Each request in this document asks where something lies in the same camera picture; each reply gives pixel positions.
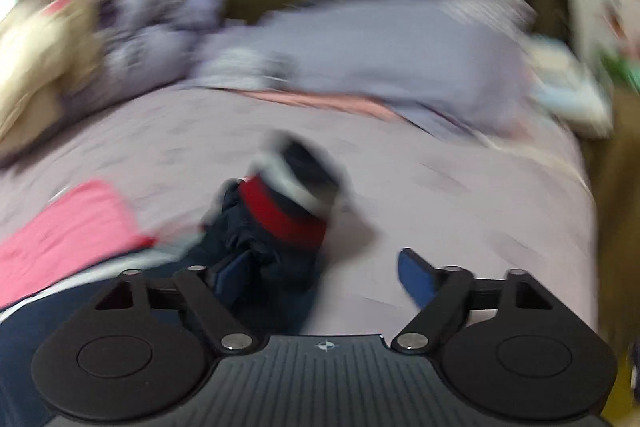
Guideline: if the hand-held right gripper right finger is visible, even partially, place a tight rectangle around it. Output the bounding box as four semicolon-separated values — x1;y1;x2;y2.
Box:
391;248;556;354

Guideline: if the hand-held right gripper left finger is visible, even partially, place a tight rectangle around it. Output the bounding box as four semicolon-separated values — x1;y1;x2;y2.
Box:
95;249;258;355

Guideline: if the white and navy jacket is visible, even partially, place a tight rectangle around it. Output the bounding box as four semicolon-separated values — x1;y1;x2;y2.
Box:
0;132;353;427

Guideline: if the pink rabbit print blanket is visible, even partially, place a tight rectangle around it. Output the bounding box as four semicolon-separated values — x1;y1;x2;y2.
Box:
0;179;156;310

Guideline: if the purple floral quilt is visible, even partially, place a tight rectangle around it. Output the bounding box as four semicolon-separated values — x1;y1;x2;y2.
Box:
65;0;556;145

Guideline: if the pale blue cloth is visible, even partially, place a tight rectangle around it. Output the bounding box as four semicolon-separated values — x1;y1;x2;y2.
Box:
525;34;617;138

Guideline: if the cream puffer jacket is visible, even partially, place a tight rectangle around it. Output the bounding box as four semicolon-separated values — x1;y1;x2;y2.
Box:
0;0;103;152

